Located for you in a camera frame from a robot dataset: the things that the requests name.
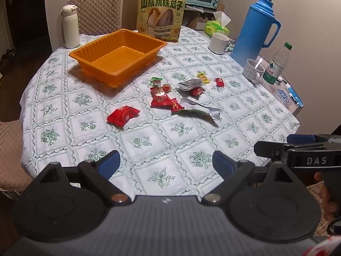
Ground person's right hand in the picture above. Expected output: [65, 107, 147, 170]
[314, 172, 341, 221]

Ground red white printed clothing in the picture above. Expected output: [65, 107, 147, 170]
[318, 236, 341, 256]

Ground silver snack packet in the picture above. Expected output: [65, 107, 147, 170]
[177, 79, 205, 91]

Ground dark shoes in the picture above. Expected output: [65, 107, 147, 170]
[0, 48, 16, 62]

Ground beige quilted chair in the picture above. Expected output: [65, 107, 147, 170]
[66, 0, 127, 36]
[0, 120, 31, 192]

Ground silver torn wrapper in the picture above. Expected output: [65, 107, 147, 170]
[181, 97, 222, 112]

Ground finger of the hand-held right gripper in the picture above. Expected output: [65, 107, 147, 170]
[287, 134, 341, 145]
[254, 141, 294, 161]

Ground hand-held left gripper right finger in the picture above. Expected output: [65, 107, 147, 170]
[201, 150, 307, 207]

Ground sunflower seed bag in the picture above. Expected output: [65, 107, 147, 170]
[136, 0, 187, 43]

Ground white dotted mug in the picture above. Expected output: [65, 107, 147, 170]
[242, 59, 265, 84]

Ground long green snack packet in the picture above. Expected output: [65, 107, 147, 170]
[172, 107, 219, 127]

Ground blue thermos jug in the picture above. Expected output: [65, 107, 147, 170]
[230, 0, 281, 66]

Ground white cup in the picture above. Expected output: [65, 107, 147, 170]
[208, 33, 230, 55]

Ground yellow wrapped candy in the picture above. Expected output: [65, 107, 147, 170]
[197, 71, 211, 84]

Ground white insulated bottle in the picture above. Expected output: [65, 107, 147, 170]
[61, 4, 80, 49]

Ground blue white tube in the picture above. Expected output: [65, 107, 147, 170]
[285, 81, 304, 108]

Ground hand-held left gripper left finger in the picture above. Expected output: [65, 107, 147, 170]
[29, 150, 132, 208]

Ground red pillow snack packet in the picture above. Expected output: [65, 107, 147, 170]
[107, 106, 141, 127]

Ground red gold-print packet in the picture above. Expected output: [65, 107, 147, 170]
[150, 85, 173, 109]

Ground orange plastic tray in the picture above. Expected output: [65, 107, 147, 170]
[69, 28, 168, 88]

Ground clear plastic water bottle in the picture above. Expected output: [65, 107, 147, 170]
[262, 42, 293, 86]

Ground blue white packet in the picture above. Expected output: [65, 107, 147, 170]
[277, 89, 292, 103]

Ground small red snack packet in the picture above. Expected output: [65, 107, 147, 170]
[170, 99, 185, 112]

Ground green tissue pack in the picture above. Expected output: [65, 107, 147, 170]
[204, 11, 232, 38]

